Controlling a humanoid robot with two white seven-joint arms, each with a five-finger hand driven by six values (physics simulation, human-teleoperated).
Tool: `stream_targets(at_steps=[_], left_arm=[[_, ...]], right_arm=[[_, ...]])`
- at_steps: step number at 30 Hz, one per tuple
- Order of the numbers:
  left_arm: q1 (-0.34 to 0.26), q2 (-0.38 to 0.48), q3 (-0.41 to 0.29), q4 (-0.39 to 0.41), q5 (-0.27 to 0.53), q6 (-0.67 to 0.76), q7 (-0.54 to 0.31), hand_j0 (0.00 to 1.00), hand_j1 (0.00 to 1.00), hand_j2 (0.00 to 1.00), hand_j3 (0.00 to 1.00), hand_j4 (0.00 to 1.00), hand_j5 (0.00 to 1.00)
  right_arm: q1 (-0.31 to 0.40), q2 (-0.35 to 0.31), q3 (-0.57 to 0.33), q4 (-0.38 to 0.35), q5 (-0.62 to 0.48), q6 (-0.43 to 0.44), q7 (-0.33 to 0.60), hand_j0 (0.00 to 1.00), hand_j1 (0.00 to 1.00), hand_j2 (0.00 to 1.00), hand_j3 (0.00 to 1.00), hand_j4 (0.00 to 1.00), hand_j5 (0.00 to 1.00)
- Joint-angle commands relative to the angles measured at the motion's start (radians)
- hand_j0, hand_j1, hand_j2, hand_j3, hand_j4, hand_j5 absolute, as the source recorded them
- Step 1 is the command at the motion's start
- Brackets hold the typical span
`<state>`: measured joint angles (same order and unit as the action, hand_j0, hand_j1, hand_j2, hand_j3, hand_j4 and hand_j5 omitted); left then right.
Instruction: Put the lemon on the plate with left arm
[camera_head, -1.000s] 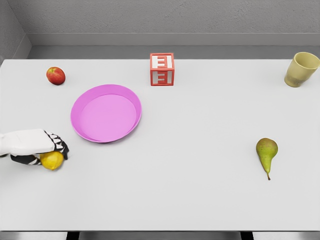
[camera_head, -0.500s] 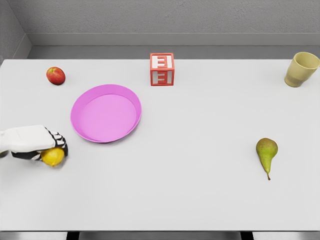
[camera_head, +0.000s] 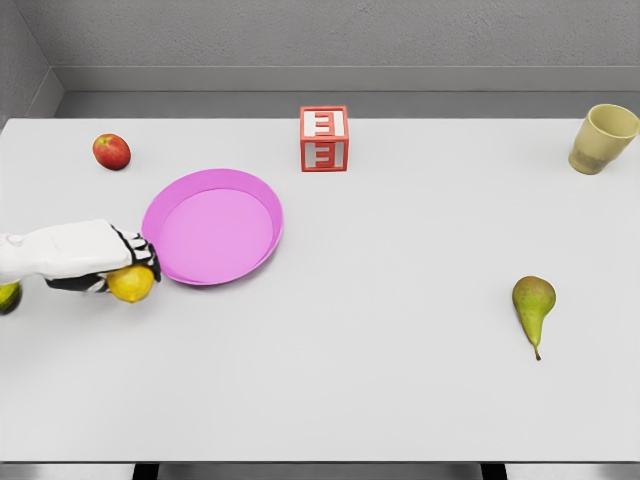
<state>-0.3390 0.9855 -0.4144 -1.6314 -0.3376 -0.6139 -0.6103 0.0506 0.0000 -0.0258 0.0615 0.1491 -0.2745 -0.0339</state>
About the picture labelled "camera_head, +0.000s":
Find pink round plate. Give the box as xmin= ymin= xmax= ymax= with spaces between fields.
xmin=141 ymin=168 xmax=285 ymax=287

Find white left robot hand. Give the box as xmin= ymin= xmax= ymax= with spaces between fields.
xmin=28 ymin=218 xmax=163 ymax=295

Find red apple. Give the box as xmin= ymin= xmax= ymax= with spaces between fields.
xmin=92 ymin=133 xmax=132 ymax=172

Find green round fruit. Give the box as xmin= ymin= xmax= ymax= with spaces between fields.
xmin=0 ymin=281 xmax=23 ymax=316

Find red letter block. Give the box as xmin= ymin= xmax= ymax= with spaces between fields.
xmin=299 ymin=105 xmax=350 ymax=173

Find yellow lemon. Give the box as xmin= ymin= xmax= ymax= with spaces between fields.
xmin=106 ymin=264 xmax=156 ymax=304

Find pale yellow cup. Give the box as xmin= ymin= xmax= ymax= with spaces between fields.
xmin=568 ymin=103 xmax=640 ymax=176

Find green pear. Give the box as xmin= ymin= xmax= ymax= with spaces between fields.
xmin=511 ymin=275 xmax=558 ymax=362

